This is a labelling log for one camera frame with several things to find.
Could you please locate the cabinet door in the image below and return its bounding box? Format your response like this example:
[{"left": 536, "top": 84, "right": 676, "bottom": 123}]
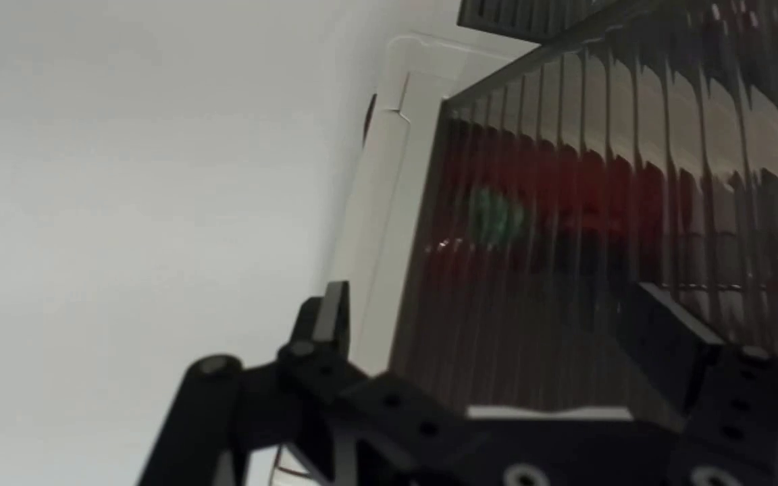
[{"left": 388, "top": 0, "right": 778, "bottom": 415}]

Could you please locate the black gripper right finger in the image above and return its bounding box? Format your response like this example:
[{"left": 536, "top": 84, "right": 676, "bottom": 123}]
[{"left": 619, "top": 284, "right": 730, "bottom": 423}]

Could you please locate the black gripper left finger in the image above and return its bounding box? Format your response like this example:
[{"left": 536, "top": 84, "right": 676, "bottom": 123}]
[{"left": 280, "top": 280, "right": 352, "bottom": 358}]

